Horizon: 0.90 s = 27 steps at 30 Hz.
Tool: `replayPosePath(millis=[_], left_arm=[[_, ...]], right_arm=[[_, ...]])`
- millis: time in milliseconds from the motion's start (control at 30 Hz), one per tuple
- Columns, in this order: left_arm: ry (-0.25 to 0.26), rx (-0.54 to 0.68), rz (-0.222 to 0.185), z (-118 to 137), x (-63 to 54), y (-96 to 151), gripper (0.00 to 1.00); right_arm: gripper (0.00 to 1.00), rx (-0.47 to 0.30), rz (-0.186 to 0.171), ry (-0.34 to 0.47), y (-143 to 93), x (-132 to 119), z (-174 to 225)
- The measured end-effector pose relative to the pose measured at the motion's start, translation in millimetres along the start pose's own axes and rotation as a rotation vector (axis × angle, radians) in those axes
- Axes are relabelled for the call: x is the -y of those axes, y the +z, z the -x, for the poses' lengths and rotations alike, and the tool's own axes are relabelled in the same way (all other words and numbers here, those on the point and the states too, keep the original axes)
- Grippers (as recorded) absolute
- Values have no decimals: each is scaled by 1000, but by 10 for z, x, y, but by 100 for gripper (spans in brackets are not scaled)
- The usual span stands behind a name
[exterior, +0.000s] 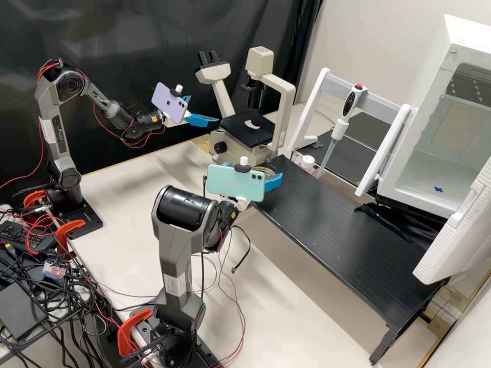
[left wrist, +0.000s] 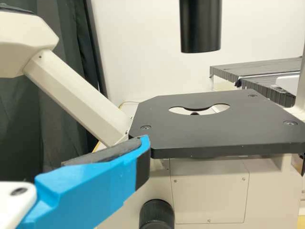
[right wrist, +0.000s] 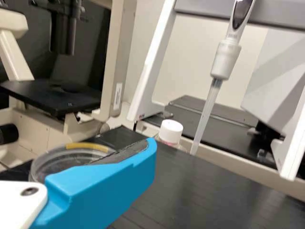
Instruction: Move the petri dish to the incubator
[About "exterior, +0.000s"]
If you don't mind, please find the left wrist camera phone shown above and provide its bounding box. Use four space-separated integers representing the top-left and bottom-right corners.
151 82 192 125

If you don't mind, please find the white incubator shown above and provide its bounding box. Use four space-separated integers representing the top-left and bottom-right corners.
377 14 491 219

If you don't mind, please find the wrist camera phone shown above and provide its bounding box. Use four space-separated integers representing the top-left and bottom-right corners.
207 156 266 203
151 82 192 125

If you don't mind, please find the white pipette stand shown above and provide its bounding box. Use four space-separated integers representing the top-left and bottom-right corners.
285 67 412 198

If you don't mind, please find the black power adapter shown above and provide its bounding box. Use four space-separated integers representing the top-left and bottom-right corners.
0 221 56 255

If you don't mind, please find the right wrist camera phone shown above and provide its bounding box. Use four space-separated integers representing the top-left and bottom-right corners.
207 156 266 203

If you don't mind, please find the black cable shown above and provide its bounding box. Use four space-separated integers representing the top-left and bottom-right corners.
228 225 252 274

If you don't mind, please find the petri dish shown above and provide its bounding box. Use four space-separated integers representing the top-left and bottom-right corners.
251 163 281 181

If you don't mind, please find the cream microscope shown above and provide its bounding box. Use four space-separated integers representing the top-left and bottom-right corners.
194 47 296 160

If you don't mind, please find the incubator door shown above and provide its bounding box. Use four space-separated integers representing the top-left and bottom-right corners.
412 157 491 285

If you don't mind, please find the pipette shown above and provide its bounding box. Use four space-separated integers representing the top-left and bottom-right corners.
316 83 368 179

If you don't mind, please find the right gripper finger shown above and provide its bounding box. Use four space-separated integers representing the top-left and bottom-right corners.
264 172 284 192

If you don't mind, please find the orange clamp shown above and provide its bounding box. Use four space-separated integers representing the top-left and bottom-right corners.
24 191 46 215
117 308 154 357
53 219 86 256

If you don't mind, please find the small circuit board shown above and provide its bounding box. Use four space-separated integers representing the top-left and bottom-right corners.
41 260 65 279

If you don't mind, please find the flat black box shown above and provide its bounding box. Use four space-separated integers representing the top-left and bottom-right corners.
0 283 49 340

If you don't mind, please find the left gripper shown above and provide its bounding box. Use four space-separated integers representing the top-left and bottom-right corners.
182 108 220 128

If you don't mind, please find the black platform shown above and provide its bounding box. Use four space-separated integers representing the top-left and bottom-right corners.
345 111 399 135
251 155 450 365
291 130 393 186

